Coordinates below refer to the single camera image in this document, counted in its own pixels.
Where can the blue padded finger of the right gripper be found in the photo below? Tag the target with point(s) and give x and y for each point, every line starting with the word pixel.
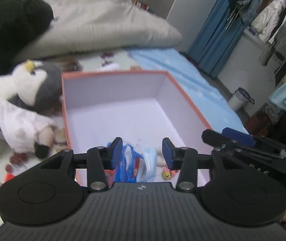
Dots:
pixel 227 136

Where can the blue face mask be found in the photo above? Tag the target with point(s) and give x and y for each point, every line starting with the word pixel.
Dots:
pixel 147 168

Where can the fruit print table cloth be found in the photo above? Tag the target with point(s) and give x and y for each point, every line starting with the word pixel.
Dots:
pixel 208 100

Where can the blue red plastic bag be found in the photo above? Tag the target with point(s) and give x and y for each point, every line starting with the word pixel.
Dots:
pixel 127 170

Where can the black clothing pile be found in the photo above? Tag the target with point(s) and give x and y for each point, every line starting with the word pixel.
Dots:
pixel 21 22

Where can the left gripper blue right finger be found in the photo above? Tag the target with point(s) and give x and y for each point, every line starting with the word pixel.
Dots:
pixel 188 161

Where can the blue curtain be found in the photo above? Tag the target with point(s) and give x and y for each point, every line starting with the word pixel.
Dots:
pixel 214 43

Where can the grey white penguin plush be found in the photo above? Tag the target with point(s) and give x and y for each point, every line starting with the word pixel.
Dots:
pixel 32 85

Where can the yellow pink feather toy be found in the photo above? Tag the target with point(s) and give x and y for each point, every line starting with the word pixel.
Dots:
pixel 168 174

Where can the grey quilt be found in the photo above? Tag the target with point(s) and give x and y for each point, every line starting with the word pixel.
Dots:
pixel 91 25

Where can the pink cardboard shoe box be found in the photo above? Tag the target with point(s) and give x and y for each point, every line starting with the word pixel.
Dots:
pixel 141 107

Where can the white waste bin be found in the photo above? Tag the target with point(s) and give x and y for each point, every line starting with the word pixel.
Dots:
pixel 240 98

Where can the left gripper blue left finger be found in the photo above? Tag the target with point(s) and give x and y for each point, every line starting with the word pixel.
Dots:
pixel 96 161

